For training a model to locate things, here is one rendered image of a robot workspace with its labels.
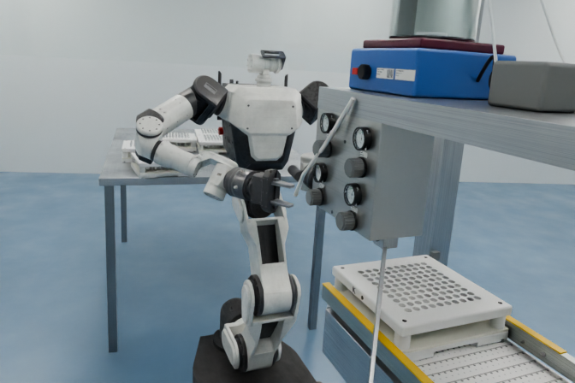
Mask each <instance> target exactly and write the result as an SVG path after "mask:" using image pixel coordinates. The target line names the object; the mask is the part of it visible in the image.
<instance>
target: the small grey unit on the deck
mask: <svg viewBox="0 0 575 383"><path fill-rule="evenodd" d="M488 104H489V105H491V106H495V107H502V108H509V109H520V110H527V111H533V112H543V113H574V112H575V64H573V63H562V62H527V61H496V62H495V63H494V66H493V71H492V72H491V74H490V76H489V100H488Z"/></svg>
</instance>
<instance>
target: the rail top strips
mask: <svg viewBox="0 0 575 383"><path fill-rule="evenodd" d="M323 285H324V286H325V287H326V288H327V289H328V290H329V291H330V292H331V293H332V294H333V295H334V296H335V297H336V298H337V299H338V300H339V301H340V302H341V303H342V304H343V305H344V306H345V307H346V308H347V309H348V310H349V311H350V312H351V313H352V314H353V315H354V316H355V317H356V318H357V319H358V320H359V321H360V322H361V323H362V324H363V325H364V326H365V327H366V328H367V329H368V330H369V331H370V332H371V333H372V334H373V330H374V325H373V324H372V323H371V322H370V321H369V320H368V319H367V318H366V317H365V316H364V315H363V314H362V313H361V312H360V311H359V310H358V309H356V308H355V307H354V306H353V305H352V304H351V303H350V302H349V301H348V300H347V299H346V298H345V297H344V296H343V295H342V294H341V293H340V292H339V291H337V290H336V289H335V288H334V287H333V286H332V285H331V284H330V283H329V282H326V283H323ZM506 320H507V321H509V322H511V323H512V324H513V325H515V326H516V327H518V328H520V329H521V330H523V331H525V332H526V333H528V334H529V335H530V336H532V337H534V338H535V339H537V340H539V341H540V342H542V343H543V344H545V345H546V346H548V347H549V348H551V349H552V350H554V351H556V352H558V353H559V354H563V353H567V351H565V350H564V349H562V348H560V347H559V346H558V345H556V344H554V343H553V342H551V341H550V340H548V339H546V338H544V337H543V336H542V335H540V334H539V333H537V332H535V331H533V330H532V329H530V328H529V327H527V326H526V325H524V324H523V323H521V322H519V321H517V320H516V319H514V318H512V317H511V316H510V315H507V316H506ZM378 340H379V341H380V342H381V343H382V344H383V345H384V346H385V347H386V348H387V349H388V350H389V351H390V352H391V353H392V354H393V355H394V356H395V357H396V358H397V359H398V360H399V361H400V362H401V363H402V364H403V365H404V366H405V367H406V368H408V369H409V370H410V371H411V372H412V373H413V374H414V375H415V376H416V377H417V378H418V379H419V380H420V381H421V382H422V383H435V382H434V381H432V380H431V379H430V378H429V377H428V376H427V375H426V374H425V373H424V372H423V371H422V370H421V369H420V368H419V367H418V366H417V365H416V364H415V363H413V362H412V361H411V360H410V359H409V358H408V357H407V356H406V355H405V354H404V353H403V352H402V351H401V350H400V349H399V348H398V347H397V346H396V345H394V344H393V343H392V342H391V341H390V340H389V339H388V338H387V337H386V336H385V335H384V334H383V333H382V332H381V331H380V330H379V331H378Z"/></svg>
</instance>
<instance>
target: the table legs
mask: <svg viewBox="0 0 575 383"><path fill-rule="evenodd" d="M104 211H105V243H106V274H107V306H108V338H109V353H111V352H117V350H118V338H117V299H116V223H115V186H104ZM325 214H326V211H325V210H323V209H321V208H320V207H318V206H317V209H316V221H315V232H314V244H313V256H312V267H311V289H310V301H309V313H308V324H307V326H308V328H309V329H310V330H313V329H317V311H318V300H319V289H320V278H321V267H322V256H323V235H324V224H325ZM121 221H122V242H127V186H121Z"/></svg>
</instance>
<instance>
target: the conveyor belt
mask: <svg viewBox="0 0 575 383"><path fill-rule="evenodd" d="M413 363H415V364H416V365H417V366H418V367H419V368H420V369H421V370H422V371H423V372H424V373H425V374H426V375H427V376H428V377H429V378H430V379H431V380H432V381H434V382H435V383H569V382H568V381H566V380H564V379H563V378H562V377H560V376H559V375H558V374H556V373H555V372H553V371H552V370H550V369H549V368H547V367H546V366H544V365H543V364H541V363H540V362H539V361H537V360H536V359H535V358H533V357H532V356H530V355H528V354H527V353H525V352H524V351H522V350H521V349H520V348H519V347H517V346H516V345H514V344H512V343H511V342H509V341H508V340H505V341H504V342H503V343H498V342H496V343H493V344H488V345H481V346H478V347H476V346H475V345H474V344H469V345H462V346H458V347H454V348H450V349H446V350H442V351H436V352H434V356H433V357H429V358H425V359H422V360H417V361H414V362H413Z"/></svg>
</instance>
